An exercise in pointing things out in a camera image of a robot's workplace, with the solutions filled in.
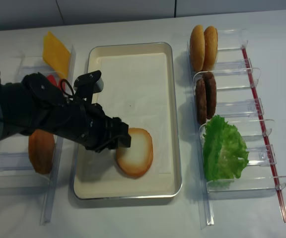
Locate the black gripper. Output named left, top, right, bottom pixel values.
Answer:
left=70, top=103, right=131, bottom=153

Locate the toasted bread slice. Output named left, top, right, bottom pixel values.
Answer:
left=116, top=128, right=153, bottom=178
left=28, top=129, right=55, bottom=175

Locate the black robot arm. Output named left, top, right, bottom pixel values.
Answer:
left=0, top=70, right=131, bottom=152

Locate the red tomato slice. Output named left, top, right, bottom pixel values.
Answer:
left=47, top=75, right=57, bottom=87
left=58, top=79, right=69, bottom=96

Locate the brown meat patty left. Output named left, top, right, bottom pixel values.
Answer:
left=195, top=78, right=207, bottom=125

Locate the brown meat patty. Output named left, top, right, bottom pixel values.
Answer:
left=203, top=72, right=216, bottom=119
left=195, top=78, right=207, bottom=125

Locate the green lettuce leaf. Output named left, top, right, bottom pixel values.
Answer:
left=203, top=116, right=249, bottom=181

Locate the yellow cheese slice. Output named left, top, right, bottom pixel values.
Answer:
left=42, top=31, right=71, bottom=79

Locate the brown meat patty right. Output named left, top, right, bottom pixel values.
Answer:
left=203, top=72, right=216, bottom=119

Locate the cream metal tray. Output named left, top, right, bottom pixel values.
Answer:
left=72, top=42, right=182, bottom=200

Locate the left clear acrylic rack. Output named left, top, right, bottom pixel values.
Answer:
left=0, top=52, right=65, bottom=225

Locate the clear acrylic rack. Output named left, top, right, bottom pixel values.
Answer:
left=0, top=52, right=65, bottom=225
left=186, top=30, right=286, bottom=226

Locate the right clear acrylic rack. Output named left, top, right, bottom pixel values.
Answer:
left=186, top=30, right=286, bottom=226

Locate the golden bun left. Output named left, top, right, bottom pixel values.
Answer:
left=190, top=25, right=205, bottom=72

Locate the golden bun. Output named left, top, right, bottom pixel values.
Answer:
left=190, top=25, right=205, bottom=72
left=203, top=26, right=218, bottom=71

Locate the golden bun right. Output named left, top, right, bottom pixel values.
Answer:
left=203, top=26, right=218, bottom=71

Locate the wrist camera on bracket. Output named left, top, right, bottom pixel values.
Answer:
left=73, top=70, right=104, bottom=103

